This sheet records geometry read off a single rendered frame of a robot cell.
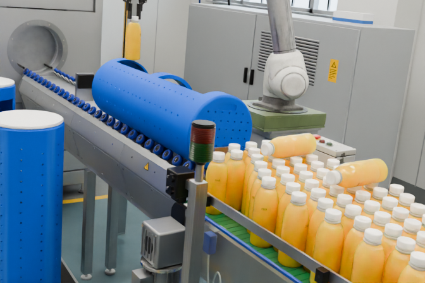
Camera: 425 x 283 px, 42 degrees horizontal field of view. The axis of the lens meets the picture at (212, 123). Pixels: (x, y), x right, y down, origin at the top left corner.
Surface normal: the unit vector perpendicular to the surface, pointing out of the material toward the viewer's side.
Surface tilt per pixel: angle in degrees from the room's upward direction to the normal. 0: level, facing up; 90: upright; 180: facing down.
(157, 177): 71
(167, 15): 90
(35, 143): 90
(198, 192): 90
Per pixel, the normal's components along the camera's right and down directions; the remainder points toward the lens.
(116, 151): -0.75, -0.26
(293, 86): 0.07, 0.32
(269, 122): 0.51, 0.25
